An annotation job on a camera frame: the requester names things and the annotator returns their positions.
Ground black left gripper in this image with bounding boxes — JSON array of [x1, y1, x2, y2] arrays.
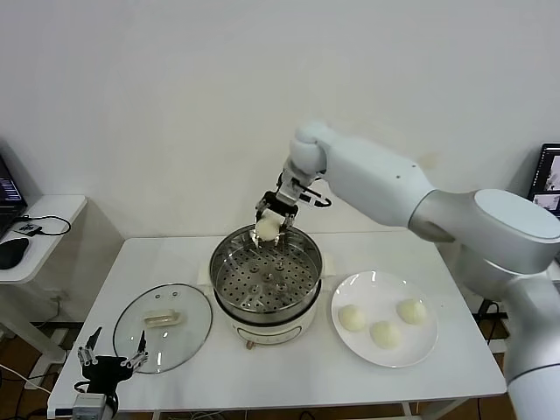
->
[[77, 326, 150, 396]]

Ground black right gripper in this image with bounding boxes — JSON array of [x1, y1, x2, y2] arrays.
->
[[254, 190, 301, 247]]

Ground white steamed baozi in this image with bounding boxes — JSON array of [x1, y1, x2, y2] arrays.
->
[[255, 217, 281, 242], [396, 298, 428, 326], [369, 321, 403, 350], [339, 304, 368, 333]]

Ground round glass pot lid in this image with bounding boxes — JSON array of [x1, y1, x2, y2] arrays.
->
[[112, 283, 214, 375]]

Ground stainless steel steamer basket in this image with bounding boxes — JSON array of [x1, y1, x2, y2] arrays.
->
[[208, 223, 324, 312]]

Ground white electric cooking pot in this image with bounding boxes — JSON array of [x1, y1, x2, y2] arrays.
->
[[197, 252, 337, 352]]

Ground black computer mouse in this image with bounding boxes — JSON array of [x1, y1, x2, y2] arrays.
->
[[0, 238, 29, 270]]

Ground white side table with mouse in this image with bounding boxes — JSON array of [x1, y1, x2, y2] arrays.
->
[[0, 195, 88, 367]]

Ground round white plate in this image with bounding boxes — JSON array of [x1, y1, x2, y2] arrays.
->
[[331, 270, 439, 368]]

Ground black laptop with blue screen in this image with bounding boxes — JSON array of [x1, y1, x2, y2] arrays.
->
[[0, 150, 29, 240]]

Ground grey laptop with image windows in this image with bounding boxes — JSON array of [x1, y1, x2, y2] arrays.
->
[[528, 143, 560, 215]]

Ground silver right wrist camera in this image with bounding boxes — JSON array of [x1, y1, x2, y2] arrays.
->
[[279, 172, 314, 206]]

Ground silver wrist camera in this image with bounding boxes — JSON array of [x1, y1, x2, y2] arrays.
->
[[279, 172, 314, 206], [72, 393, 109, 417]]

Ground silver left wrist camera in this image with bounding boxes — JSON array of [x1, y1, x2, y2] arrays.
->
[[72, 393, 109, 417]]

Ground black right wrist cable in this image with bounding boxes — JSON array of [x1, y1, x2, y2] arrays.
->
[[301, 177, 333, 208]]

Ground thin black looped cable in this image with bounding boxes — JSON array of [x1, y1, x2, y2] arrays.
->
[[15, 213, 73, 238]]

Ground black cable with adapter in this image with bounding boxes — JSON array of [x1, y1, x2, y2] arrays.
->
[[474, 298, 511, 340]]

